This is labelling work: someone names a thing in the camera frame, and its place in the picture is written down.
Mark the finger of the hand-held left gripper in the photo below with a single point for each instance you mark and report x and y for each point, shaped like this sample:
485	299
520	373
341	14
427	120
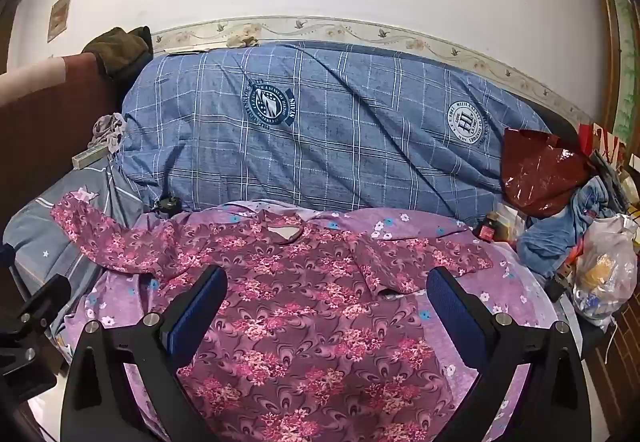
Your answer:
47	297
25	372

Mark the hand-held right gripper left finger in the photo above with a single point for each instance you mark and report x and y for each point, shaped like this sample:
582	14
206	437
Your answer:
195	312

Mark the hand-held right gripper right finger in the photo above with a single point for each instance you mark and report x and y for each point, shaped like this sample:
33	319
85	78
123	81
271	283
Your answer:
455	317

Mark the maroon floral shirt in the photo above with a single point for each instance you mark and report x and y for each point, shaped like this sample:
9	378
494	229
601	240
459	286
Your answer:
310	322

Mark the grey star-print bedding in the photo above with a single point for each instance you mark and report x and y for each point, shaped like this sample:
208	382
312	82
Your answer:
50	242

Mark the purple floral bedsheet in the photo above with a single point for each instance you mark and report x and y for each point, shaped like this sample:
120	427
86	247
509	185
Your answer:
505	282

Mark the dark bottle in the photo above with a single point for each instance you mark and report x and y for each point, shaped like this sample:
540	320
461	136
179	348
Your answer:
486	229

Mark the small black object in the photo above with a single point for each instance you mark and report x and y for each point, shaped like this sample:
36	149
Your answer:
167	205

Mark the blue denim cloth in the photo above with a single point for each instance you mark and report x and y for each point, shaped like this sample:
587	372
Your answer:
545	242

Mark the pale wooden stick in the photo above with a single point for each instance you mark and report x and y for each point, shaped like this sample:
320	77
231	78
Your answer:
90	157

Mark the clear plastic bag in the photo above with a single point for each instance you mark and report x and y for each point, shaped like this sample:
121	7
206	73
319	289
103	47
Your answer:
605	267

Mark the brown headboard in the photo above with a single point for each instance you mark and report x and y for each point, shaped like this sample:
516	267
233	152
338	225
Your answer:
50	132

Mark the dark red patterned cloth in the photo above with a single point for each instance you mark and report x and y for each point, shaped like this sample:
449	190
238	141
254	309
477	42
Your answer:
540	172

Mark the grey crumpled cloth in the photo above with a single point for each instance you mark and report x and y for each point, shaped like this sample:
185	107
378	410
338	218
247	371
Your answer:
107	129

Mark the blue plaid quilt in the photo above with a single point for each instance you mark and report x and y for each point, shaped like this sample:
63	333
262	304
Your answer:
325	147

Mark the pink cloth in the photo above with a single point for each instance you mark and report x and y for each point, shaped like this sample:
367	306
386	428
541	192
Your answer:
30	74

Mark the red paper bag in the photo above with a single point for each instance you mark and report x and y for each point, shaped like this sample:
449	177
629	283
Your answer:
602	142

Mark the olive green cloth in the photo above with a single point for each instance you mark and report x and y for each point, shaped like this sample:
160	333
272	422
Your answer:
120	52

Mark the cream crumpled cloth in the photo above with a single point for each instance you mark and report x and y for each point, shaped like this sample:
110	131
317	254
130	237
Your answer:
242	38

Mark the small wall picture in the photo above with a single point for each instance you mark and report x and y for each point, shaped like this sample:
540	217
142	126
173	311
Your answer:
60	16

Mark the wooden door frame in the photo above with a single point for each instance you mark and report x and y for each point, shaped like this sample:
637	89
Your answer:
607	47

